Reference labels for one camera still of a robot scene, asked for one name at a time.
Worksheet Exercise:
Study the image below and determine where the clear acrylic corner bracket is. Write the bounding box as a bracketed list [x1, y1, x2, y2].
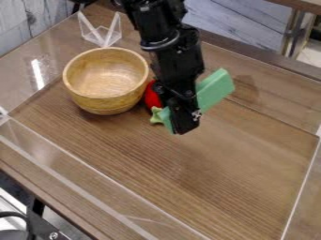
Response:
[76, 11, 122, 48]

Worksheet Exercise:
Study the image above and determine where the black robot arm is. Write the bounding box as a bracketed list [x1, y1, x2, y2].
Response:
[63, 0, 205, 134]

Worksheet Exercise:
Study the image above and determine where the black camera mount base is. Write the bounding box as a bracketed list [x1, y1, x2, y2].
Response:
[0, 196, 72, 240]

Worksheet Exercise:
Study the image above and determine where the red plush strawberry toy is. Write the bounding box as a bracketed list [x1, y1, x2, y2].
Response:
[143, 79, 171, 125]

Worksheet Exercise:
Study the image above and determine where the brown wooden bowl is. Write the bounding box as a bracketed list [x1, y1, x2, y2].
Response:
[62, 47, 150, 115]

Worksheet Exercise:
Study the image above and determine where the metal table leg background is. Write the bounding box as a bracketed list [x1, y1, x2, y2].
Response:
[281, 9, 316, 59]

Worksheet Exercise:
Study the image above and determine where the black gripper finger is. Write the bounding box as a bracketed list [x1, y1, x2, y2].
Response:
[169, 98, 202, 135]

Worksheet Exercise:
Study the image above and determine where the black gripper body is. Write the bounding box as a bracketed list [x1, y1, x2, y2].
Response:
[147, 24, 205, 107]

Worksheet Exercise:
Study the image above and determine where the green block stick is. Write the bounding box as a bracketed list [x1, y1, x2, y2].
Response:
[150, 68, 236, 134]

